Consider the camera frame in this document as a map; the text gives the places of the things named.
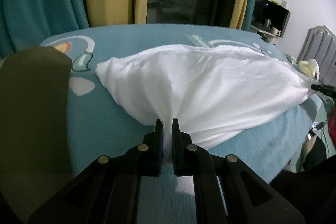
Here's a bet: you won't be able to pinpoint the white large garment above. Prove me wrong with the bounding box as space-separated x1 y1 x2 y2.
96 45 315 164

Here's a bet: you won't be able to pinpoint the yellow white folded cloth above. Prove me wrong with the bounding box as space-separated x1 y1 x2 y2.
298 59 320 81

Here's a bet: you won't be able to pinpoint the grey padded headboard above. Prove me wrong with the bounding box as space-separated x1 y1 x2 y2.
298 26 336 86

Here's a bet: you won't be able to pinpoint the teal cartoon bed sheet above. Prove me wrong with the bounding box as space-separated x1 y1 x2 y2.
39 23 326 224

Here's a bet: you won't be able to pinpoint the dark olive pillow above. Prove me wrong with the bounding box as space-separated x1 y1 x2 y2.
1 47 72 222

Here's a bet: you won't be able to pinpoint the black shelf cabinet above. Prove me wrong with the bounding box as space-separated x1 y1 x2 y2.
251 0 291 38

